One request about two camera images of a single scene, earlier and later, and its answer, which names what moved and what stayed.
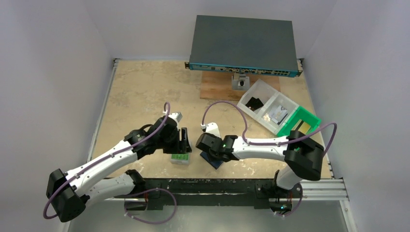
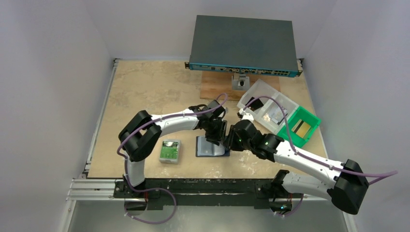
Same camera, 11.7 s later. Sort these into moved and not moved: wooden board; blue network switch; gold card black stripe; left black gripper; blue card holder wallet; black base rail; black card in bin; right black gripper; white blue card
Moved: right black gripper; blue card holder wallet; left black gripper
Not moved: gold card black stripe; blue network switch; black base rail; white blue card; black card in bin; wooden board
